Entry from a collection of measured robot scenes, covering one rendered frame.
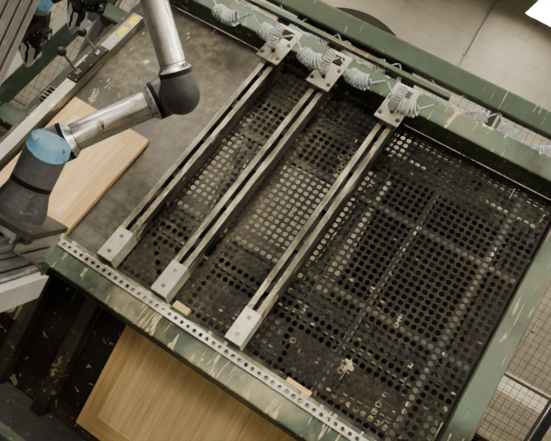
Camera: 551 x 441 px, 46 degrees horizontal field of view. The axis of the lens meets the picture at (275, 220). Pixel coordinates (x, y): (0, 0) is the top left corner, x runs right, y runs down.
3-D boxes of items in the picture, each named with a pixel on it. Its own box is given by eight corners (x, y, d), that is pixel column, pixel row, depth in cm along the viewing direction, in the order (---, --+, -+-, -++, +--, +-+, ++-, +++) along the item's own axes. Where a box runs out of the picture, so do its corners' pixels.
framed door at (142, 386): (79, 420, 248) (75, 422, 245) (142, 297, 240) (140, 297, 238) (275, 567, 225) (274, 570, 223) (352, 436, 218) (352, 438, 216)
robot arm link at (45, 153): (9, 176, 172) (31, 130, 170) (13, 164, 184) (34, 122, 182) (52, 194, 176) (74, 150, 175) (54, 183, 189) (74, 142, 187)
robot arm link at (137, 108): (12, 145, 181) (190, 66, 189) (17, 136, 195) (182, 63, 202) (34, 183, 186) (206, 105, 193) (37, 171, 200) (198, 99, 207)
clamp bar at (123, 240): (97, 257, 228) (79, 227, 206) (282, 41, 273) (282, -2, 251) (119, 272, 225) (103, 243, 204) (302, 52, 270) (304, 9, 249)
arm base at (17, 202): (26, 227, 173) (42, 194, 172) (-21, 199, 174) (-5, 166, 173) (53, 222, 188) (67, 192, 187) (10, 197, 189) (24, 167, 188)
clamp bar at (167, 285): (149, 292, 222) (136, 264, 201) (329, 65, 267) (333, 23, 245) (172, 307, 220) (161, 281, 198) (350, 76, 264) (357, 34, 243)
